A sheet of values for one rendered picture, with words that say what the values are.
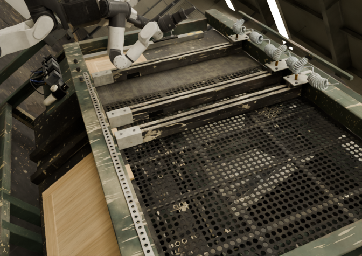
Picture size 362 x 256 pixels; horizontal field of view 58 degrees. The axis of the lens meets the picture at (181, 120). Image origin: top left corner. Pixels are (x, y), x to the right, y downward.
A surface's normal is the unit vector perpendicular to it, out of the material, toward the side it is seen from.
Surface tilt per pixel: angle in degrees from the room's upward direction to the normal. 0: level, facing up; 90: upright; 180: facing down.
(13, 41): 90
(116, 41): 90
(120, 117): 90
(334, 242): 59
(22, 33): 111
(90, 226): 90
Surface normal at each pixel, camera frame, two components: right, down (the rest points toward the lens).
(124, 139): 0.37, 0.55
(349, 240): -0.05, -0.79
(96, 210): -0.51, -0.55
